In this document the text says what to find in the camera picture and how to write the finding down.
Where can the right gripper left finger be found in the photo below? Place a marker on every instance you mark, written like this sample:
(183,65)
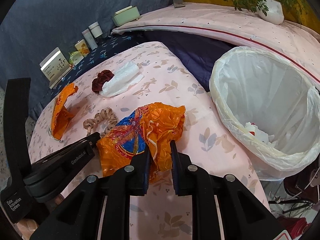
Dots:
(99,208)

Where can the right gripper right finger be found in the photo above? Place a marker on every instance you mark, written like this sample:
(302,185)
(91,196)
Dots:
(222,207)

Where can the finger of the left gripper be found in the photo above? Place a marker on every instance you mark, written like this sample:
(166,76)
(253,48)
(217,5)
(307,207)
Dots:
(68,158)

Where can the orange plastic snack bag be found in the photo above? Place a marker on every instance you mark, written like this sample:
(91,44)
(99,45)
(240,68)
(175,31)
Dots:
(61,116)

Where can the orange blue dragonfly bag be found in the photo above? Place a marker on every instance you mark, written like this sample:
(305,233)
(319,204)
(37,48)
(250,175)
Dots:
(154,126)

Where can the white lined trash bin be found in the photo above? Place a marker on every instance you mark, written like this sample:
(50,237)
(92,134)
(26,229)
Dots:
(258,86)

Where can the left hand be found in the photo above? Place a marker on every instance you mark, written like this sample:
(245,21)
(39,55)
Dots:
(28,225)

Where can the beige scrunchie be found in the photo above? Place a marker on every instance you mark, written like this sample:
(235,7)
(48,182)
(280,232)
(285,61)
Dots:
(106,117)

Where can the dark red scrunchie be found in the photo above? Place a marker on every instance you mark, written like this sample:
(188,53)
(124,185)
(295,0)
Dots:
(102,77)

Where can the white product box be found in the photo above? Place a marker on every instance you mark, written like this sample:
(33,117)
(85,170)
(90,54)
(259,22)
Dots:
(55,66)

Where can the white tissue paper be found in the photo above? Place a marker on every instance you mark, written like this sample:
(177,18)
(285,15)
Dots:
(125,77)

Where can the green yellow small packet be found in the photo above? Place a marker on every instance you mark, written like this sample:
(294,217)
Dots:
(75,57)

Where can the yellow small box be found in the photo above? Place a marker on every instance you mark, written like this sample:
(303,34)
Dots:
(82,47)

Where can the pink floral tablecloth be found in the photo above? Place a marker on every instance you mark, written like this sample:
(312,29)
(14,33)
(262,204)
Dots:
(160,214)

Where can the navy floral cloth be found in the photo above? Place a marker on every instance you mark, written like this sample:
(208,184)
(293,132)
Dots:
(113,45)

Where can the tall white bottle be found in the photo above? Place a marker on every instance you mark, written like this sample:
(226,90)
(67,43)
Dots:
(89,39)

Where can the white jar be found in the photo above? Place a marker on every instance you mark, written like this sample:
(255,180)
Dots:
(95,29)

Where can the blue grey backdrop cloth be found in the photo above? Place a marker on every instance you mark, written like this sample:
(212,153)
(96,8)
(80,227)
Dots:
(34,28)

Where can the mint green tissue box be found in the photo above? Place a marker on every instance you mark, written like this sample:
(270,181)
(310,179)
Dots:
(125,15)

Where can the pink sofa cover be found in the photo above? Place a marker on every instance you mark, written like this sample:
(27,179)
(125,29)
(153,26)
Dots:
(294,42)

